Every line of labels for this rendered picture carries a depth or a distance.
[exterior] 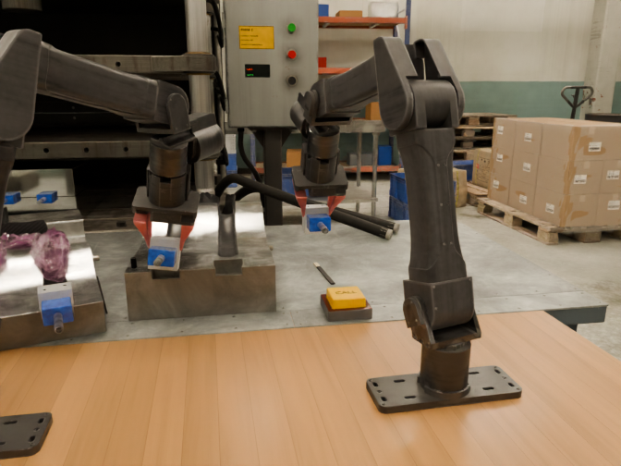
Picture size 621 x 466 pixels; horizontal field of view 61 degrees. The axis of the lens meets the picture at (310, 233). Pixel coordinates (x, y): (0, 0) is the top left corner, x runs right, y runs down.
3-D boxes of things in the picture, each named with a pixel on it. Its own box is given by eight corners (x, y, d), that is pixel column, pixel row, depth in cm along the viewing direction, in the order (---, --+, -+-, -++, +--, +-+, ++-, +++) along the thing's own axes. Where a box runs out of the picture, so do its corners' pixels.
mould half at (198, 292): (276, 312, 96) (274, 240, 93) (128, 321, 92) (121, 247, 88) (258, 238, 144) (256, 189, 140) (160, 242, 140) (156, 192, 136)
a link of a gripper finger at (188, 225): (154, 235, 94) (155, 190, 89) (195, 239, 95) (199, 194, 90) (149, 258, 88) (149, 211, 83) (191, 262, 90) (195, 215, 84)
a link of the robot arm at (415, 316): (402, 293, 69) (429, 309, 64) (456, 283, 72) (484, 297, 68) (400, 337, 71) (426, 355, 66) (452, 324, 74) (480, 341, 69)
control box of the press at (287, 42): (319, 412, 201) (321, -4, 162) (238, 420, 196) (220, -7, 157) (310, 382, 222) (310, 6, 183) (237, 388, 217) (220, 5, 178)
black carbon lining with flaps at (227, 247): (240, 266, 99) (238, 217, 97) (152, 271, 97) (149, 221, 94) (236, 222, 132) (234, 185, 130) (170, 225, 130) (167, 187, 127)
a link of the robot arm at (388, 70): (300, 86, 91) (399, 23, 63) (346, 86, 95) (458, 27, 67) (307, 156, 92) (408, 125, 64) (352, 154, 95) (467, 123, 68)
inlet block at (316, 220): (338, 244, 98) (338, 215, 97) (312, 245, 98) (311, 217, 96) (325, 228, 111) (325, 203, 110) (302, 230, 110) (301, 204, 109)
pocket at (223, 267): (244, 286, 94) (243, 266, 93) (213, 288, 93) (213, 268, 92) (243, 277, 98) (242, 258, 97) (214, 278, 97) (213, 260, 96)
